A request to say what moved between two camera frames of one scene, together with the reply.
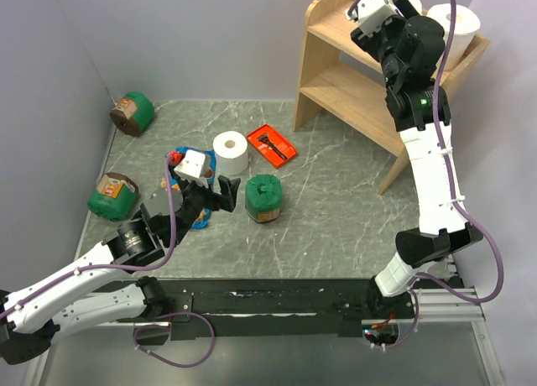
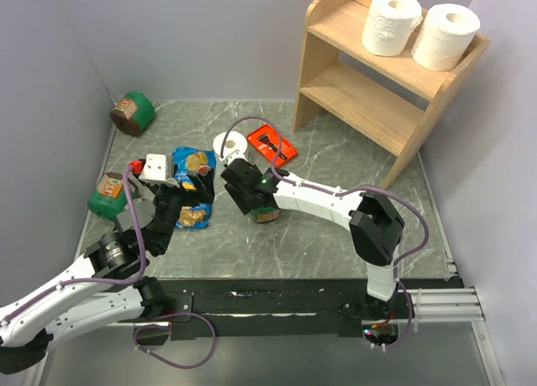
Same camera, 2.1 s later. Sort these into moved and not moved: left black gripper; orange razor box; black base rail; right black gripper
Moved: right black gripper; left black gripper
Not moved: black base rail; orange razor box
